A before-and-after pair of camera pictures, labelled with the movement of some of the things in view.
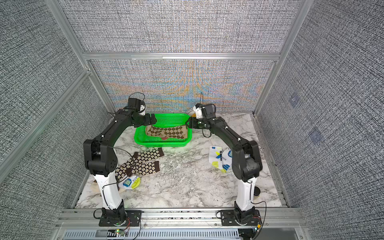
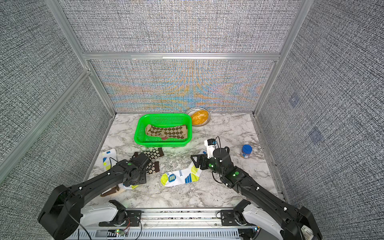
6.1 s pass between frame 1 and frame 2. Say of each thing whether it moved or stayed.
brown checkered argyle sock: stayed
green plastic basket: stayed
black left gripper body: moved
